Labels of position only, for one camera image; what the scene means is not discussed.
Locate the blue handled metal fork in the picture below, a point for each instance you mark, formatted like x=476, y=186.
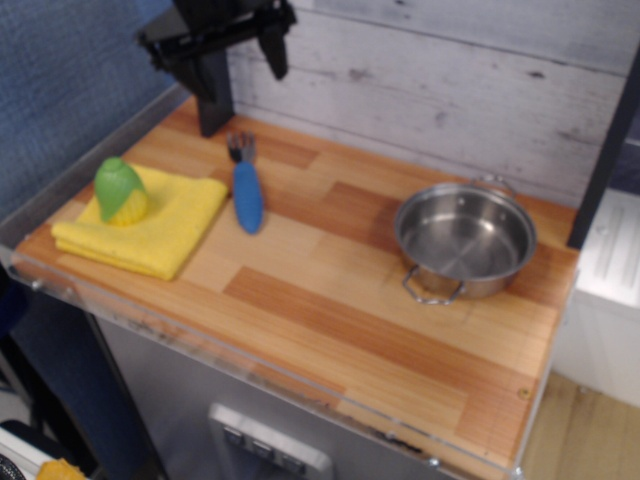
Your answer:
x=246, y=189

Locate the silver button control panel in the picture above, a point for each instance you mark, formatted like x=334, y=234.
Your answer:
x=234, y=432

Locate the white block on right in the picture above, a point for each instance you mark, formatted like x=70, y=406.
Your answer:
x=598, y=341

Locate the folded yellow napkin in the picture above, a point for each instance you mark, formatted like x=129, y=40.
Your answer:
x=179, y=213

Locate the stainless steel pot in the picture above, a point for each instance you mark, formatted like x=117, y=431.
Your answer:
x=463, y=240

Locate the toy corn cob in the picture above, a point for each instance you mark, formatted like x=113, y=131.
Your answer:
x=120, y=192

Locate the dark left vertical post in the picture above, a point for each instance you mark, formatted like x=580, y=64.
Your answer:
x=215, y=102

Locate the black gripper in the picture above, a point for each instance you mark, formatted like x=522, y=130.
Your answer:
x=189, y=30

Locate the clear acrylic edge guard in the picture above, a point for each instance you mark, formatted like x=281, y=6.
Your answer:
x=341, y=329

